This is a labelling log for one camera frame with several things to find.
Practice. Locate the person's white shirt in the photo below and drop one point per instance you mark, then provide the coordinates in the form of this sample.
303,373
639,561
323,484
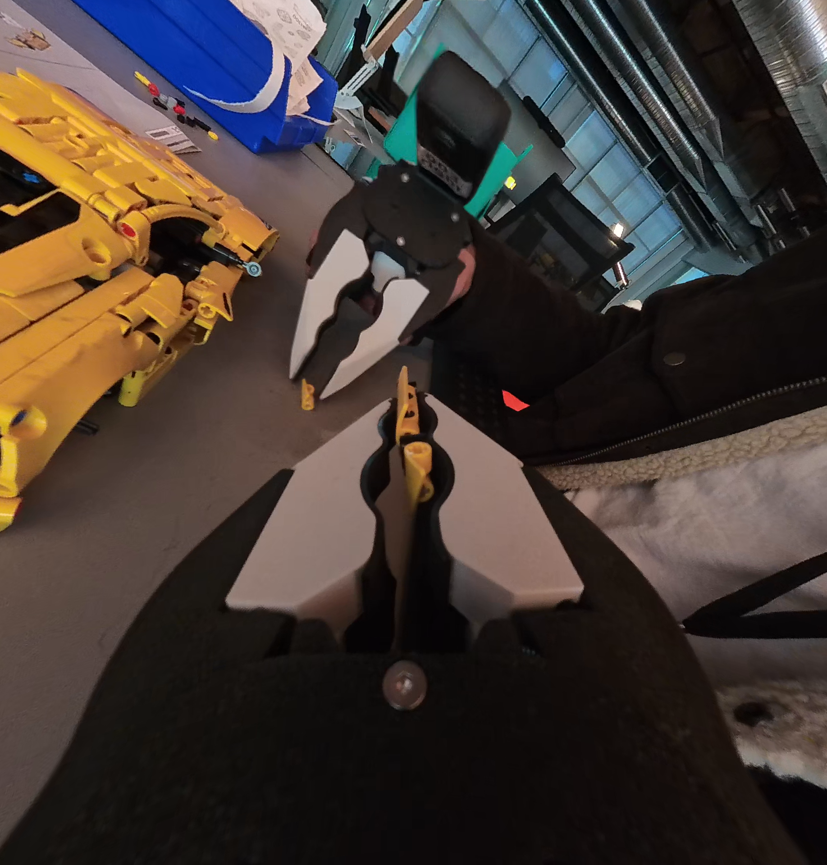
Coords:
690,527

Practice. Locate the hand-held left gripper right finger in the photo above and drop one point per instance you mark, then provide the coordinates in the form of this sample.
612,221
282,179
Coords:
508,534

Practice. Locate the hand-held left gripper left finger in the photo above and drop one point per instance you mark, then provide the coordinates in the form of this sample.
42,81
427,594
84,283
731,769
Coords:
312,534

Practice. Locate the cluster of small coloured bricks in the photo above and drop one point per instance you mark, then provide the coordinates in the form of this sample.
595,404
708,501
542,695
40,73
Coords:
173,101

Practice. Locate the silver ventilation duct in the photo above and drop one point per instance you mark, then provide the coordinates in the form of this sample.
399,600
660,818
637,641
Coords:
792,67

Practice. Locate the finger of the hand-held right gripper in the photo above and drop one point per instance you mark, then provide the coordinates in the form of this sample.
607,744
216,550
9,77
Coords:
322,297
386,324

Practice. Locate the white barcode label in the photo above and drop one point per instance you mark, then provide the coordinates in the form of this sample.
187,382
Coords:
173,138

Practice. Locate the black perforated panel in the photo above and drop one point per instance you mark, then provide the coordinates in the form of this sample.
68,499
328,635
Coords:
467,392

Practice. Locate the person's right hand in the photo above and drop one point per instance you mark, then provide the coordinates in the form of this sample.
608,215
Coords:
470,274

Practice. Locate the green model box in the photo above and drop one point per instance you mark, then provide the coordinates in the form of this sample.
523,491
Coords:
403,128

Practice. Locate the small yellow connector piece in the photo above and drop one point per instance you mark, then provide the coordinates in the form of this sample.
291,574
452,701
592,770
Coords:
307,395

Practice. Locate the yellow brick car model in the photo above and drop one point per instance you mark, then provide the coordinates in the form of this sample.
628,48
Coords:
82,270

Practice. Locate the grey desk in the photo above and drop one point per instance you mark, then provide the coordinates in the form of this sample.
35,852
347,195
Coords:
183,473

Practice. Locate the yellow beam with black pin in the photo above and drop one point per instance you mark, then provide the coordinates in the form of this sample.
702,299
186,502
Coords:
406,405

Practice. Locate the person's right forearm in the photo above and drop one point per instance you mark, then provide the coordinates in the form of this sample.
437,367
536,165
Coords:
589,338

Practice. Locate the small red object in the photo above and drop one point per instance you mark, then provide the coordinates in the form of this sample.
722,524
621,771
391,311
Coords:
514,401

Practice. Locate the white papers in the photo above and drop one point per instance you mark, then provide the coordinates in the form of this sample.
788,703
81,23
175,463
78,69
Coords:
291,40

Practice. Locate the blue plastic bin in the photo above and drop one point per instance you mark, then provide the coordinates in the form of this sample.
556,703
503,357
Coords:
204,61

